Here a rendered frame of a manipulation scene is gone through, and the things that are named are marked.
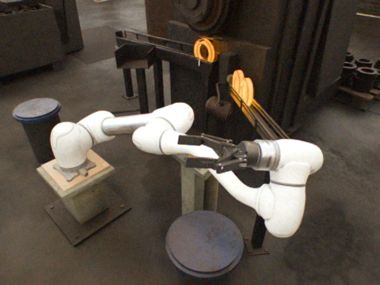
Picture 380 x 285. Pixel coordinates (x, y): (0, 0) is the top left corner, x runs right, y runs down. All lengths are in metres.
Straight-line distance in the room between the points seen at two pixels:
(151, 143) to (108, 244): 0.85
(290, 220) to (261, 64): 1.24
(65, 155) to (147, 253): 0.70
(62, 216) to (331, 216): 1.69
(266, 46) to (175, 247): 1.32
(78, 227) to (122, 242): 0.30
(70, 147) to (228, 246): 0.92
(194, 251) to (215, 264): 0.09
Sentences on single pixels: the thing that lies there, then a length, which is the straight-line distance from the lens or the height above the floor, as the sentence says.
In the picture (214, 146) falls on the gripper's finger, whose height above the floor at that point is 0.93.
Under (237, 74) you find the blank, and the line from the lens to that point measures 1.75.
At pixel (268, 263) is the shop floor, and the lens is 1.72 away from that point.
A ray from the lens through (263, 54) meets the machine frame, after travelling 1.91.
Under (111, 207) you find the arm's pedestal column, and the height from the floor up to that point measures 0.02.
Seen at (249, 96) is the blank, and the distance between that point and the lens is 1.59.
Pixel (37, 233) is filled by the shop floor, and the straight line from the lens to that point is 2.00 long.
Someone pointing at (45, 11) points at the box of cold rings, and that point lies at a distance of 4.07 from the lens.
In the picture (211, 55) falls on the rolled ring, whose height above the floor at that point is 0.76.
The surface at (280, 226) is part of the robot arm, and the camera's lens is 0.89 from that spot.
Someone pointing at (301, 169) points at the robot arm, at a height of 0.89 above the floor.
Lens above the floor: 1.43
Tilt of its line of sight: 36 degrees down
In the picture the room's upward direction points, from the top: straight up
